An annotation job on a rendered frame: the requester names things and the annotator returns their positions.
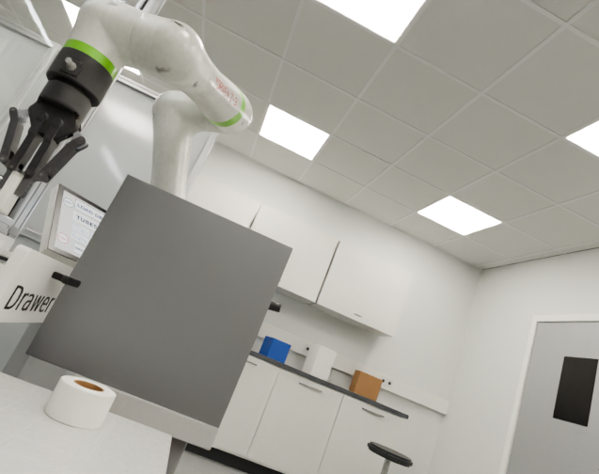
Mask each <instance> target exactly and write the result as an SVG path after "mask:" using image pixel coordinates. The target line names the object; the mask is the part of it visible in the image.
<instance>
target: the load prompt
mask: <svg viewBox="0 0 599 474"><path fill-rule="evenodd" d="M74 209H75V210H77V211H79V212H81V213H84V214H85V215H87V216H89V217H91V218H93V219H95V220H96V221H98V222H101V221H102V218H103V216H104V214H102V213H100V212H98V211H96V210H95V209H93V208H91V207H89V206H87V205H86V204H85V203H83V202H81V201H80V200H78V199H75V204H74Z"/></svg>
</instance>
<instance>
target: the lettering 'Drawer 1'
mask: <svg viewBox="0 0 599 474"><path fill-rule="evenodd" d="M18 288H19V289H21V293H20V295H19V297H18V299H17V300H16V302H15V303H14V304H13V305H12V306H10V307H8V303H9V302H10V300H11V298H12V297H13V295H14V294H15V293H16V291H17V290H18ZM23 291H24V287H23V286H20V285H18V286H17V288H16V289H15V291H14V293H13V294H12V296H11V297H10V298H9V300H8V302H7V304H6V305H5V307H4V309H10V308H13V307H14V306H15V305H16V303H17V302H18V300H19V299H20V297H21V295H22V293H23ZM28 295H29V293H25V294H24V296H23V298H22V299H21V301H20V303H19V304H18V306H19V305H20V304H21V302H22V301H23V299H24V298H25V297H26V296H28ZM30 296H32V299H31V300H27V301H26V302H25V303H24V305H23V307H22V311H24V310H27V309H28V307H29V306H30V304H31V302H32V301H33V299H34V296H35V294H33V293H32V294H30V295H29V297H30ZM44 297H45V296H43V298H42V299H41V296H40V297H39V299H38V301H40V299H41V301H42V300H43V299H44ZM37 298H38V295H37V297H36V299H35V301H34V303H33V305H32V307H31V309H30V311H31V310H32V309H33V307H34V306H36V307H35V309H34V311H36V309H37V308H38V306H39V304H40V303H41V301H40V302H38V301H37V302H36V300H37ZM47 299H48V302H49V300H50V297H47V298H46V299H45V300H44V301H43V303H42V304H41V306H40V308H39V312H43V311H44V309H43V310H41V307H42V305H45V306H47V304H48V302H47V303H44V302H45V301H46V300H47ZM35 302H36V303H35ZM26 303H29V304H28V306H27V307H26V308H24V306H25V304H26ZM37 303H38V304H37ZM36 304H37V305H36ZM18 306H17V307H16V308H15V310H17V308H18Z"/></svg>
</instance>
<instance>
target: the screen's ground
mask: <svg viewBox="0 0 599 474"><path fill-rule="evenodd" d="M64 196H65V197H67V198H70V199H71V200H73V201H74V204H75V199H78V200H80V201H81V202H83V203H85V204H86V205H87V206H89V207H91V208H93V209H95V210H96V211H98V212H100V213H102V214H105V213H103V212H102V211H100V210H98V209H96V208H95V207H93V206H91V205H89V204H88V203H86V202H84V201H83V200H82V199H80V198H78V197H76V196H74V195H72V194H70V193H69V192H67V191H65V190H64V194H63V197H64ZM72 221H73V222H75V223H77V224H79V225H81V226H83V227H85V228H87V229H90V230H91V231H93V232H95V230H96V228H97V227H98V226H99V224H100V222H98V221H96V220H95V219H93V218H91V217H89V216H87V215H85V214H84V213H81V212H79V211H77V210H75V209H74V207H73V209H71V208H69V207H67V206H65V205H63V204H62V205H61V210H60V216H59V221H58V227H57V230H59V231H61V232H63V233H65V234H67V235H69V236H71V224H72ZM74 242H76V243H78V244H80V245H83V244H81V243H79V242H77V241H75V240H73V239H72V238H70V239H69V245H64V244H62V243H60V242H59V241H57V240H56V238H55V247H58V248H60V249H62V250H64V251H66V252H69V253H71V254H72V255H74V256H76V257H79V258H80V257H81V256H80V255H78V254H76V253H73V252H72V251H73V245H74ZM83 246H85V247H87V246H86V245H83Z"/></svg>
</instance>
